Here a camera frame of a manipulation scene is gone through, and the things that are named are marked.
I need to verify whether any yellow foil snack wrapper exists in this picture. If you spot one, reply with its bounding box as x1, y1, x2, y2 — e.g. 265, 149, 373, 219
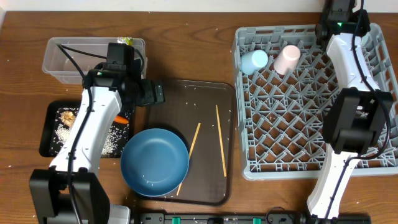
118, 37, 134, 46

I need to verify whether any orange carrot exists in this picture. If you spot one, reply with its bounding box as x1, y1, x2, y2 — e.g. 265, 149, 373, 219
114, 115, 129, 124

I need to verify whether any dark blue plate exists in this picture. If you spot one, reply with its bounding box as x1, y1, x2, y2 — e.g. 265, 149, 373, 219
121, 128, 189, 197

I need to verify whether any white rice pile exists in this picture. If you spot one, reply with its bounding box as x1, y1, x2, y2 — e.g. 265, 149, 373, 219
49, 108, 131, 158

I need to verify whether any pink cup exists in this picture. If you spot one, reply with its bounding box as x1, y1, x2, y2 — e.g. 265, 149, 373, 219
274, 45, 301, 75

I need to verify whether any brown food scrap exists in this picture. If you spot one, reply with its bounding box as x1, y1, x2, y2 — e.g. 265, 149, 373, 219
60, 111, 76, 128

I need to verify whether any light blue cup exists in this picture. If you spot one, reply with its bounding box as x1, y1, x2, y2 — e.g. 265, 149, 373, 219
241, 50, 268, 75

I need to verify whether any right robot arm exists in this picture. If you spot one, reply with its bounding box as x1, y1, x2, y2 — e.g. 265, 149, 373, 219
306, 0, 393, 223

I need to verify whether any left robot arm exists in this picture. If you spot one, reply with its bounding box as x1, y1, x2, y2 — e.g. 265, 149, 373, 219
29, 63, 165, 223

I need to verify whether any grey dishwasher rack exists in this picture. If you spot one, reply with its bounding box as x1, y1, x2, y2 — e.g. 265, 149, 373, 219
231, 22, 398, 181

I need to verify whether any brown serving tray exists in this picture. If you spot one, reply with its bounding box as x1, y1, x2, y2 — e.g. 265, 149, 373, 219
145, 80, 236, 206

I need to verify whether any wooden chopstick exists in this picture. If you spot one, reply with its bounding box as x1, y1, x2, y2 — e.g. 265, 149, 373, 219
176, 123, 201, 196
215, 105, 227, 177

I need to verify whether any clear plastic bin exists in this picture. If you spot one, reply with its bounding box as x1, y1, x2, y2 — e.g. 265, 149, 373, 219
42, 37, 147, 85

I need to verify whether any black tray bin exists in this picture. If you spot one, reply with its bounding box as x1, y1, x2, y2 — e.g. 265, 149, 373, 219
39, 100, 131, 157

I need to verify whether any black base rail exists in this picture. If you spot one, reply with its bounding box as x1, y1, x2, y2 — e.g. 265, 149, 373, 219
131, 212, 372, 224

